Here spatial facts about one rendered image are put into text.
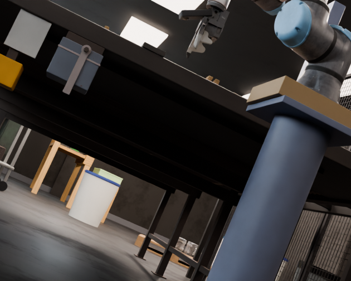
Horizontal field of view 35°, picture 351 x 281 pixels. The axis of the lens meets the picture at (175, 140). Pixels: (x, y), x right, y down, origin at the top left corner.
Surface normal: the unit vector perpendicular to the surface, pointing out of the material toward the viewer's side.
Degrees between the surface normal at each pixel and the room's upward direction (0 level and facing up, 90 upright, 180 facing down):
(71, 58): 90
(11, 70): 90
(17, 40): 90
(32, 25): 90
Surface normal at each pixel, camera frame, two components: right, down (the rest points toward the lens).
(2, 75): 0.22, -0.05
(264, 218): -0.12, -0.20
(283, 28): -0.78, -0.32
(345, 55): 0.48, 0.13
